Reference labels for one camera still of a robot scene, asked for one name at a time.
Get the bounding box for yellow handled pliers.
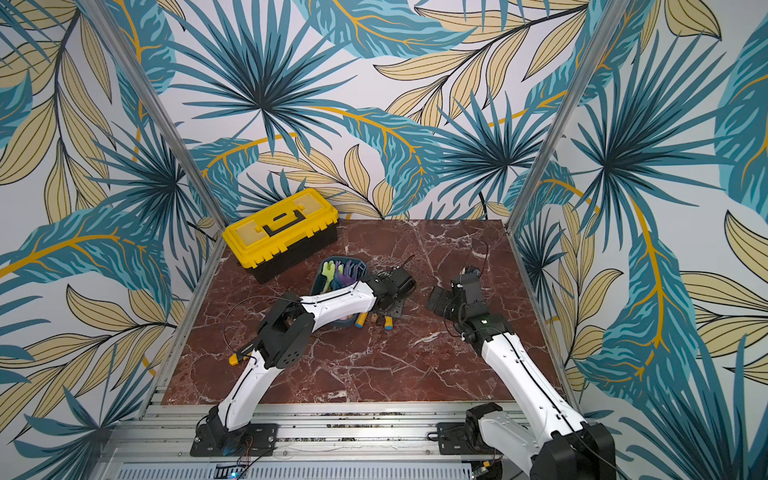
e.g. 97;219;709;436
228;344;255;366

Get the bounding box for purple rake pink handle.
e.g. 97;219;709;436
331;265;358;290

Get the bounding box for yellow black toolbox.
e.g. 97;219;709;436
222;188;339;268

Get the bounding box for teal plastic storage box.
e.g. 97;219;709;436
310;256;369;328

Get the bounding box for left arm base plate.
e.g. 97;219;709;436
190;423;278;457

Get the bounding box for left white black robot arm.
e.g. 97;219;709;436
202;267;416;444

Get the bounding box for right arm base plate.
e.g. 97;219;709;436
436;421;523;455

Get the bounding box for green rake wooden handle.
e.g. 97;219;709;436
321;261;336;293

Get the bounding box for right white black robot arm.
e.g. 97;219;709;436
426;272;619;479

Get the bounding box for aluminium rail frame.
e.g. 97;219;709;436
91;395;525;479

